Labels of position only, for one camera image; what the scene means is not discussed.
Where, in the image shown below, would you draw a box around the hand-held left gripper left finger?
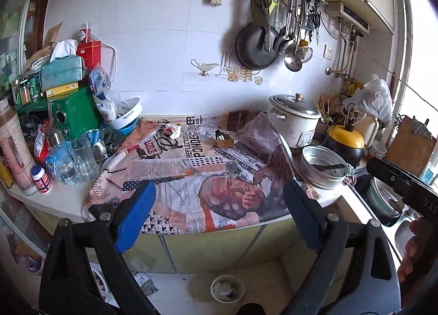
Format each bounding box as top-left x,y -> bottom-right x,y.
39,180 -> 157,315

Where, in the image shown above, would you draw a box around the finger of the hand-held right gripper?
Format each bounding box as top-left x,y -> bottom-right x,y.
366,157 -> 416,196

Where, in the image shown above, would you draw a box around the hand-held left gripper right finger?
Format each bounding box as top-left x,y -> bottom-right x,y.
283,180 -> 402,315

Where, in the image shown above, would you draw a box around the person's right hand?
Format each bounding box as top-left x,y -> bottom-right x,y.
397,219 -> 428,283

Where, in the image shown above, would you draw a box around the stack of white bowls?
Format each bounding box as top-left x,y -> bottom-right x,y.
370,141 -> 387,160

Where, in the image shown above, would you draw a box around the white green bowl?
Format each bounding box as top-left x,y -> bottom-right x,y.
366,178 -> 406,227

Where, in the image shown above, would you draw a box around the wooden cutting board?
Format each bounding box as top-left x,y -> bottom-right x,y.
381,116 -> 437,179

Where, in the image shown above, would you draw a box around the grey dish cloth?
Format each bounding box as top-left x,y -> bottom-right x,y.
344,164 -> 358,186

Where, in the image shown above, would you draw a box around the metal steamer pot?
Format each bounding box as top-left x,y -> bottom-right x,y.
299,145 -> 350,190

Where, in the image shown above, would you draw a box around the stainless steel sink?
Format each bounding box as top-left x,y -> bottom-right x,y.
349,168 -> 411,268

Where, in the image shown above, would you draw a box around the white thermos jug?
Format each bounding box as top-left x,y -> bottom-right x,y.
354,115 -> 380,145

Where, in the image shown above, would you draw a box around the black spatula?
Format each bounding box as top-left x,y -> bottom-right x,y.
310,163 -> 346,171

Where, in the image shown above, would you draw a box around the black pot yellow lid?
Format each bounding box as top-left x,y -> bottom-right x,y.
323,123 -> 366,167

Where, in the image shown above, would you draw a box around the printed newspaper tablecloth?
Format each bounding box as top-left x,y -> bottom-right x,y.
84,110 -> 329,235

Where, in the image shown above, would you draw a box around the grey rag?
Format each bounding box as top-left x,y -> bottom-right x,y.
411,116 -> 430,138

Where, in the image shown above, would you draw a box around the thin metal pot lid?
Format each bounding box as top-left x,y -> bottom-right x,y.
277,132 -> 297,182

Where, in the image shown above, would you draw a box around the grey crumpled bag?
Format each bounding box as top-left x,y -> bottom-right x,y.
132,257 -> 160,297

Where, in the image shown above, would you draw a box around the metal grater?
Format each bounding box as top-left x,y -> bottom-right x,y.
92,141 -> 106,162

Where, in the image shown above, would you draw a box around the clear drinking glass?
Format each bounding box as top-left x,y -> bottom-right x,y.
70,136 -> 98,182

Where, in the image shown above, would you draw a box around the pink bowl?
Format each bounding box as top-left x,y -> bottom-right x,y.
91,267 -> 110,305

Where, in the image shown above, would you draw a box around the blue colander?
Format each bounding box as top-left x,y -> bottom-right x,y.
103,118 -> 139,138

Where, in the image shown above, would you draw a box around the chopstick holder with utensils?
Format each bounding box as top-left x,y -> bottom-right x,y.
315,94 -> 346,124

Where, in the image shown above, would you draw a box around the red stained white tissue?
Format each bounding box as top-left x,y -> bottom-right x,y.
164,124 -> 183,139

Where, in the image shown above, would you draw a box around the glass bottle metal cap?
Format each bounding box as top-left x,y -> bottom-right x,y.
46,129 -> 80,186

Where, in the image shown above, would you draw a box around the white rice cooker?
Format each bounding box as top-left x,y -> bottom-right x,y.
267,93 -> 322,149

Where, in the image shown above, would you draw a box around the white plastic basket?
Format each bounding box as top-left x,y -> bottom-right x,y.
110,97 -> 143,130

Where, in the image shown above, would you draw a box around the white bottle red label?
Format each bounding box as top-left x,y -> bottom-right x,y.
31,165 -> 53,194

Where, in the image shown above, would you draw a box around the small brown box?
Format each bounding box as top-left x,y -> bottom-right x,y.
215,134 -> 237,149

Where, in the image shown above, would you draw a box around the green metal box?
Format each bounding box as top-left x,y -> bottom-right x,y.
48,87 -> 101,141

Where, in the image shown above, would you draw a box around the red white packet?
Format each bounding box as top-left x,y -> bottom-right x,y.
34,124 -> 52,158

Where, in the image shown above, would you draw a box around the blue white plastic bag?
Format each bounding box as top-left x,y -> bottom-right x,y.
89,62 -> 119,122

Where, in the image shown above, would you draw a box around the metal water pipes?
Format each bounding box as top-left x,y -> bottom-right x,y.
325,26 -> 363,83

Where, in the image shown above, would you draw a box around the window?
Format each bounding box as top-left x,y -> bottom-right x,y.
393,0 -> 438,121

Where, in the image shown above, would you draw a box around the pink thermos flask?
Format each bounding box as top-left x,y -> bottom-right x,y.
0,98 -> 38,196

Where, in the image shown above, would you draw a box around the flat yellow box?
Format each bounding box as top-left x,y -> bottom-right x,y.
44,82 -> 79,98

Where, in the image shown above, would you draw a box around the small mesh strainer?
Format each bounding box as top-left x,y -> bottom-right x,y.
296,45 -> 313,63

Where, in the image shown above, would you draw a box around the metal ladle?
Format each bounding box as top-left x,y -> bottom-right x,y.
284,0 -> 304,73

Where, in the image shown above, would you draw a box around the teal tissue box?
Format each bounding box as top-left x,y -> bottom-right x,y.
40,39 -> 87,92

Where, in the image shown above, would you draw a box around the green rack with jars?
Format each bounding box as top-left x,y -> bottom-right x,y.
14,74 -> 48,115

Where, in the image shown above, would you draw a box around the red box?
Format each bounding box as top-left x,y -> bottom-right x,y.
76,40 -> 102,71

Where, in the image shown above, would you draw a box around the white water heater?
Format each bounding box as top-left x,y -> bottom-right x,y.
324,1 -> 372,32

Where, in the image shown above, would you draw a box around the metal skimmer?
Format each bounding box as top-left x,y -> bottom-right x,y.
273,0 -> 296,56

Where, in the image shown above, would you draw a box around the black kitchen scissors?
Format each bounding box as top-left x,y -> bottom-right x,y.
308,0 -> 323,45

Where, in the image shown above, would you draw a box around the black frying pan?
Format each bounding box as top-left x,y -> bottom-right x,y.
235,23 -> 279,70

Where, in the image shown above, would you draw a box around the brown cardboard piece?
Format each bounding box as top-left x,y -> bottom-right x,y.
41,22 -> 64,51

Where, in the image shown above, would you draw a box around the dark green oven mitt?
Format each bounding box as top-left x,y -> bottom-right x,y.
250,0 -> 271,27

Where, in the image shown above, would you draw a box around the glass display cabinet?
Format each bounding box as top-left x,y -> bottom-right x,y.
0,0 -> 48,83

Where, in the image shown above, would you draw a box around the black cable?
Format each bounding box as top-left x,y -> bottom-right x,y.
393,72 -> 438,112

